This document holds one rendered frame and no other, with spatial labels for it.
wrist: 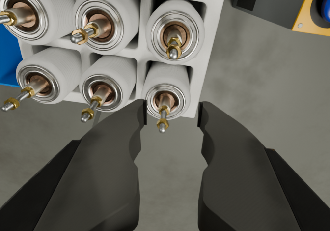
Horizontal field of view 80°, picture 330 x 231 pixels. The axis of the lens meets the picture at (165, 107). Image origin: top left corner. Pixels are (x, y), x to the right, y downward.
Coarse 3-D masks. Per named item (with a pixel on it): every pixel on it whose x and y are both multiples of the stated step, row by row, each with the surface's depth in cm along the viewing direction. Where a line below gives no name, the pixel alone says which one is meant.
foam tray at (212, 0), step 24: (144, 0) 35; (192, 0) 44; (216, 0) 34; (144, 24) 37; (216, 24) 36; (24, 48) 41; (72, 48) 40; (144, 48) 39; (144, 72) 42; (192, 72) 42; (72, 96) 46; (192, 96) 44
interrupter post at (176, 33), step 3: (171, 30) 31; (174, 30) 30; (177, 30) 30; (171, 33) 29; (174, 33) 28; (177, 33) 28; (180, 33) 30; (168, 36) 28; (171, 36) 28; (174, 36) 28; (177, 36) 28; (180, 36) 28; (168, 39) 29; (180, 39) 28
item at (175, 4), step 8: (168, 0) 36; (176, 0) 33; (184, 0) 36; (160, 8) 30; (168, 8) 29; (176, 8) 29; (184, 8) 29; (192, 8) 30; (152, 16) 30; (192, 16) 30; (152, 24) 30; (200, 24) 30; (200, 32) 31; (200, 40) 31; (152, 48) 32; (200, 48) 32; (160, 56) 33; (192, 56) 33
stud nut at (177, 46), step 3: (171, 45) 23; (174, 45) 23; (177, 45) 23; (168, 48) 24; (171, 48) 24; (174, 48) 24; (177, 48) 24; (180, 48) 24; (168, 51) 24; (180, 51) 24; (168, 54) 24; (180, 54) 24; (168, 57) 24
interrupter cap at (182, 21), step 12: (168, 12) 29; (180, 12) 29; (156, 24) 30; (168, 24) 30; (180, 24) 30; (192, 24) 30; (156, 36) 31; (192, 36) 31; (156, 48) 32; (192, 48) 32
